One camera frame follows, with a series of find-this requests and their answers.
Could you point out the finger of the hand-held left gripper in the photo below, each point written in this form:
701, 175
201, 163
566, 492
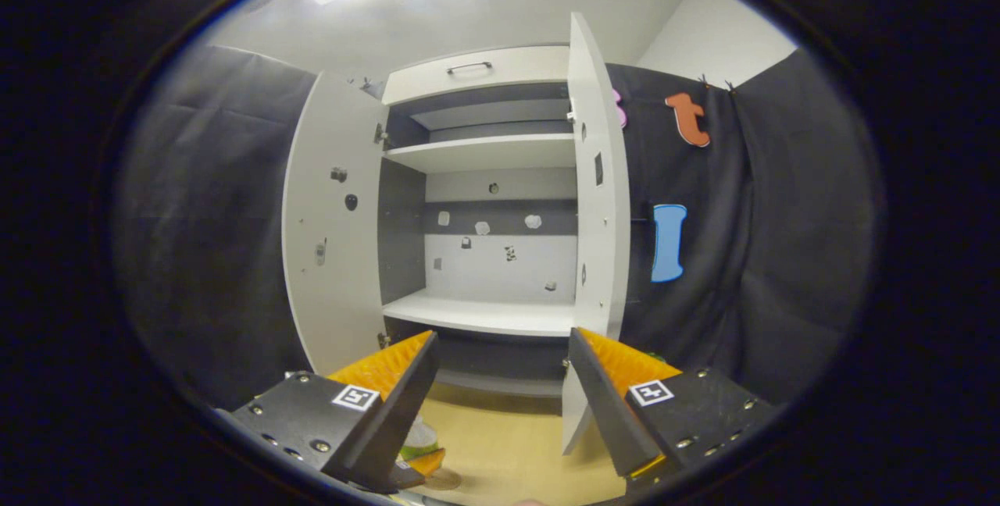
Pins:
428, 462

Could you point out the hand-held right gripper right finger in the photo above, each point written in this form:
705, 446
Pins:
605, 412

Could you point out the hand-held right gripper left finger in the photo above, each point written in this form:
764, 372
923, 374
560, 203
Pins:
391, 412

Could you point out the round brown coaster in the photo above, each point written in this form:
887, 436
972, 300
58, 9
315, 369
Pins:
447, 479

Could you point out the green label clear bottle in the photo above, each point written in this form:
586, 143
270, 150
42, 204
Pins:
420, 437

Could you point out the white cabinet door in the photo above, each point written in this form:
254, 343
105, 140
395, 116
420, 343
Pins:
332, 295
598, 240

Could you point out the white grey cabinet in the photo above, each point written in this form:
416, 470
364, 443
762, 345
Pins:
400, 233

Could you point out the white cabinet shelf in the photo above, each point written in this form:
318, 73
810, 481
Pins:
484, 153
484, 315

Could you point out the black backdrop cloth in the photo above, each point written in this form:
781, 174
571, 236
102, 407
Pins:
203, 240

